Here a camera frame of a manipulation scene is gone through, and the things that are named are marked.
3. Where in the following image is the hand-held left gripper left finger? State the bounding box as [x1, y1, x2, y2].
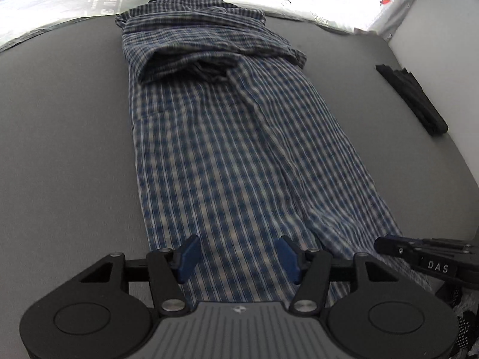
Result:
[77, 235, 201, 315]

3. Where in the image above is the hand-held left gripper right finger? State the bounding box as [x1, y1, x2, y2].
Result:
[274, 235, 403, 315]

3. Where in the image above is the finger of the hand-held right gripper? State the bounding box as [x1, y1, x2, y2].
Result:
[373, 234, 473, 265]

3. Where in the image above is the blue plaid shirt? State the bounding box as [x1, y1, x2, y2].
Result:
[115, 0, 442, 307]

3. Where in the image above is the black white patterned cloth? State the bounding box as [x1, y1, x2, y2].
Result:
[447, 286, 479, 359]

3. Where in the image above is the black folded garment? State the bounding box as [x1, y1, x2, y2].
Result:
[375, 63, 449, 137]

